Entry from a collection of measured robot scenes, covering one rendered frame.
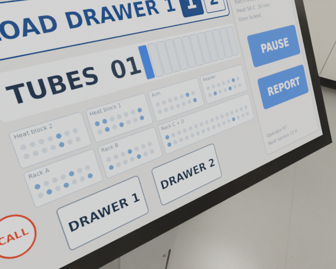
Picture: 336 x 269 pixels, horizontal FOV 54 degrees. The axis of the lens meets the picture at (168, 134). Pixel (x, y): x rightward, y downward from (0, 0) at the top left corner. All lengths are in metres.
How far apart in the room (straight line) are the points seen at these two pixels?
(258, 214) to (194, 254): 0.39
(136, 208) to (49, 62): 0.18
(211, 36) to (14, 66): 0.23
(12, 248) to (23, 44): 0.19
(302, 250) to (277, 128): 1.20
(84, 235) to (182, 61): 0.22
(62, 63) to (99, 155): 0.10
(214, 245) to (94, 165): 1.22
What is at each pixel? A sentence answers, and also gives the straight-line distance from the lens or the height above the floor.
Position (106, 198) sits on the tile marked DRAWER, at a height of 1.01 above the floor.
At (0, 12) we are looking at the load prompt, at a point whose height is 1.17.
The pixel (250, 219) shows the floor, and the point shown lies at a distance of 1.65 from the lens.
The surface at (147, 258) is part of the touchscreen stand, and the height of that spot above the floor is 0.64.
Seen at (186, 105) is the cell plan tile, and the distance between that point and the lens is 0.40.
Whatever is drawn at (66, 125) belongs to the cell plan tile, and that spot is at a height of 1.08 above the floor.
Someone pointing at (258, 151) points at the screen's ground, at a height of 0.99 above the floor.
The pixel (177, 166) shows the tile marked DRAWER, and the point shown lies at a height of 1.01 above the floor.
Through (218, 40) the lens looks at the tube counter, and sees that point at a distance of 0.44.
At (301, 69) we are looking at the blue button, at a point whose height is 1.06.
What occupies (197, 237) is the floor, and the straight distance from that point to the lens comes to 1.53.
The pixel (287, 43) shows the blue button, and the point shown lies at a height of 1.09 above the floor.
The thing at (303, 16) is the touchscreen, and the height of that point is 1.12.
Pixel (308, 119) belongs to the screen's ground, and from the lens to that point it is 0.55.
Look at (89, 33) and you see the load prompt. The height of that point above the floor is 1.14.
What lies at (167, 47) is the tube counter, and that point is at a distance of 0.40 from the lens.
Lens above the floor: 1.31
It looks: 43 degrees down
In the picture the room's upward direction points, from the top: 8 degrees clockwise
